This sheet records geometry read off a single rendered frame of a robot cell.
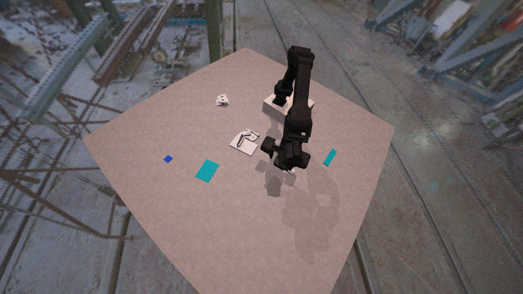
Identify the teal flat plate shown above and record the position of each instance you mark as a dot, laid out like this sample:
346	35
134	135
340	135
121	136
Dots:
207	170

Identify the teal rectangular block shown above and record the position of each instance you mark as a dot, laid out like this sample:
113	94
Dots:
330	157

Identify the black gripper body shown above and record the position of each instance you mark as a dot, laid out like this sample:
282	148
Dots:
268	145

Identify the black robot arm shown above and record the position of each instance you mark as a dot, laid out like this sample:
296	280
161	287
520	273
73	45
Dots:
298	118

